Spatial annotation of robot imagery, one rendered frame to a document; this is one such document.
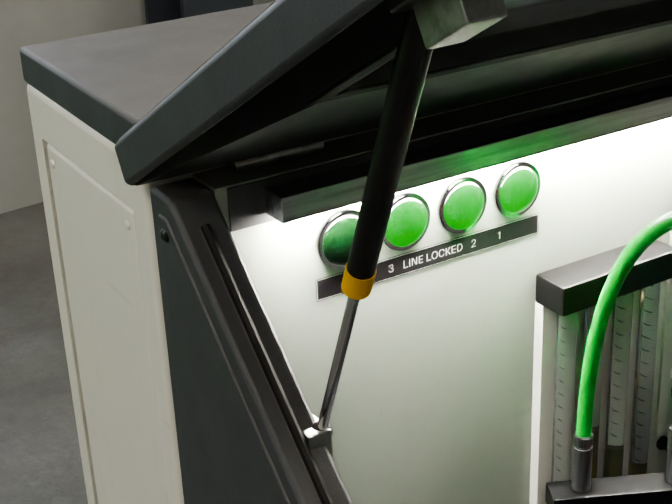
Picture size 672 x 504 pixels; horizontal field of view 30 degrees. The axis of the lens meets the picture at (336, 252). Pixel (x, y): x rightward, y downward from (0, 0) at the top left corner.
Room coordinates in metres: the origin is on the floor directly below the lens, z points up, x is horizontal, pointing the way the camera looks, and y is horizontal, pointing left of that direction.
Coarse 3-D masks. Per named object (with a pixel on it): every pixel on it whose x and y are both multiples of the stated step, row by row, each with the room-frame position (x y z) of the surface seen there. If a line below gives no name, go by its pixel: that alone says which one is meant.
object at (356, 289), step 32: (416, 32) 0.61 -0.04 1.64; (416, 64) 0.61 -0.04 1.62; (416, 96) 0.62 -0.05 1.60; (384, 128) 0.63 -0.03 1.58; (384, 160) 0.64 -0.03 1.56; (384, 192) 0.65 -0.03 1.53; (384, 224) 0.66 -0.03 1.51; (352, 256) 0.68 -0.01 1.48; (352, 288) 0.68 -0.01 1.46; (352, 320) 0.70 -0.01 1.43; (320, 416) 0.75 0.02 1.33
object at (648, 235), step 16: (656, 224) 0.90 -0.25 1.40; (640, 240) 0.91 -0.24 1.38; (624, 256) 0.93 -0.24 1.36; (624, 272) 0.93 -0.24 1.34; (608, 288) 0.94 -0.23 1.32; (608, 304) 0.94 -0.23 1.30; (592, 320) 0.96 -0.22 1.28; (608, 320) 0.95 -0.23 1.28; (592, 336) 0.96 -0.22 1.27; (592, 352) 0.96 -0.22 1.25; (592, 368) 0.96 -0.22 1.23; (592, 384) 0.96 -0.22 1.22; (592, 400) 0.96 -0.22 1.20; (592, 416) 0.97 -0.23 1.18; (576, 432) 0.97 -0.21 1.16
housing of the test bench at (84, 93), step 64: (64, 64) 1.07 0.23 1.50; (128, 64) 1.06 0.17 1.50; (192, 64) 1.05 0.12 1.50; (640, 64) 1.16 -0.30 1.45; (64, 128) 1.05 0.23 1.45; (128, 128) 0.91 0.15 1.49; (64, 192) 1.07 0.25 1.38; (128, 192) 0.93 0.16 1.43; (64, 256) 1.10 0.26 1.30; (128, 256) 0.95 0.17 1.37; (64, 320) 1.12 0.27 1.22; (128, 320) 0.96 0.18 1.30; (128, 384) 0.98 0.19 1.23; (128, 448) 1.00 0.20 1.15
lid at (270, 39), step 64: (320, 0) 0.62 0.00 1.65; (384, 0) 0.69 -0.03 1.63; (448, 0) 0.57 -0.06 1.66; (512, 0) 0.75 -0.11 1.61; (576, 0) 0.82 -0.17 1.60; (640, 0) 0.90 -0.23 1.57; (256, 64) 0.68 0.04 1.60; (320, 64) 0.76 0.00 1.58; (384, 64) 0.80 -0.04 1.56; (448, 64) 0.82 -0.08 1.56; (512, 64) 0.88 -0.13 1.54; (576, 64) 0.99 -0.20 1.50; (192, 128) 0.76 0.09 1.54; (256, 128) 0.81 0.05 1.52; (320, 128) 0.89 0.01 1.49
